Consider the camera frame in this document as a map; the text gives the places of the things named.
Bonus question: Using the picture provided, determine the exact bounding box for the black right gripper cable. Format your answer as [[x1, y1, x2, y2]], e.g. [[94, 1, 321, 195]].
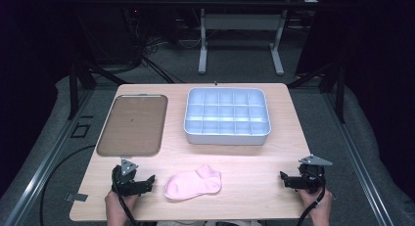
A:
[[295, 168, 328, 226]]

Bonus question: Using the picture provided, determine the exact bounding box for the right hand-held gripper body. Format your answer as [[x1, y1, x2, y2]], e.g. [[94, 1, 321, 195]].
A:
[[288, 154, 334, 194]]

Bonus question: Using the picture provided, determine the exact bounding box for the white compartment storage box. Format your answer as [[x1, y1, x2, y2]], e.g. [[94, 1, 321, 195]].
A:
[[183, 86, 272, 146]]

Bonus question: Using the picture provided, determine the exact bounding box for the aluminium floor rail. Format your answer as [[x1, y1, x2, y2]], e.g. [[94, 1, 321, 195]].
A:
[[3, 88, 94, 226], [322, 90, 395, 226]]

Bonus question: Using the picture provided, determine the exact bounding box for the person's left hand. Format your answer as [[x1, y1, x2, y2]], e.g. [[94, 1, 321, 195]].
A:
[[104, 190, 139, 226]]

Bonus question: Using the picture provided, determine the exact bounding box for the brown flat lid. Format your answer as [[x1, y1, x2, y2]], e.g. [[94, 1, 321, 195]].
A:
[[96, 94, 169, 158]]

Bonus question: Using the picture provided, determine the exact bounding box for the black floor cable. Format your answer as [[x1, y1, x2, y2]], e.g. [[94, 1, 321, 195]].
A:
[[38, 144, 98, 226]]

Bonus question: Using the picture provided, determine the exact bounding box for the white desk with metal legs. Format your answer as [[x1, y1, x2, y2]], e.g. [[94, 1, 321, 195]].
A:
[[178, 0, 323, 77]]

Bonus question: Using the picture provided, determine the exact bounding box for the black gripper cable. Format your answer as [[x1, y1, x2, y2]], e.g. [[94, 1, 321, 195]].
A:
[[295, 168, 328, 226], [112, 173, 140, 226]]

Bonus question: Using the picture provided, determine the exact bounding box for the person's light clothing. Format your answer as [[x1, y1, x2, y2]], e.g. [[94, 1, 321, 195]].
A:
[[156, 219, 262, 226]]

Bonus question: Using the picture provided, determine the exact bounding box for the pink sock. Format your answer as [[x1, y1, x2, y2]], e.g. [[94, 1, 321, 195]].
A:
[[162, 163, 223, 202]]

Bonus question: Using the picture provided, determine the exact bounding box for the bundle of dark cables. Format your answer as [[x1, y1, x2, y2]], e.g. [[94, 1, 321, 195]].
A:
[[125, 7, 187, 84]]

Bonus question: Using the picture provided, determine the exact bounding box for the person's right hand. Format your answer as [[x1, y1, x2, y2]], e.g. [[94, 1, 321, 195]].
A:
[[298, 187, 334, 226]]

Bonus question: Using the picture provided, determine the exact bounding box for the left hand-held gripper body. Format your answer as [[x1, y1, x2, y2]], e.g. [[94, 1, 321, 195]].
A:
[[111, 158, 154, 198]]

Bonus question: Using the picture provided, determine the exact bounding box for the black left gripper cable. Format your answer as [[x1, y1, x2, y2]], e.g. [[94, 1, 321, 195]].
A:
[[112, 173, 140, 226]]

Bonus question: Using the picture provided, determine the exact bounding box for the black metal frame stand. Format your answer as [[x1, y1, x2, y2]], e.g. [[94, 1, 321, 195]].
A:
[[67, 10, 130, 121], [287, 59, 347, 124]]

